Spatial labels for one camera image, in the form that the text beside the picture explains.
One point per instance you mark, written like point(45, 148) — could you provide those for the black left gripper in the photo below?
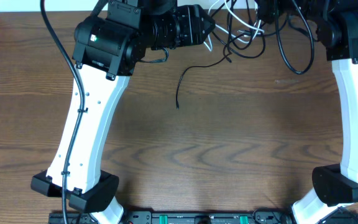
point(196, 31)

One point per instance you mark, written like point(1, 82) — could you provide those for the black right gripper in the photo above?
point(267, 7)

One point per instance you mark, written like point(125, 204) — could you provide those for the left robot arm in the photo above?
point(108, 44)

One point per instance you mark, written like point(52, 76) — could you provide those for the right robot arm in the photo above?
point(335, 186)

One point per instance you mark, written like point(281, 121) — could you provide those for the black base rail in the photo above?
point(197, 217)

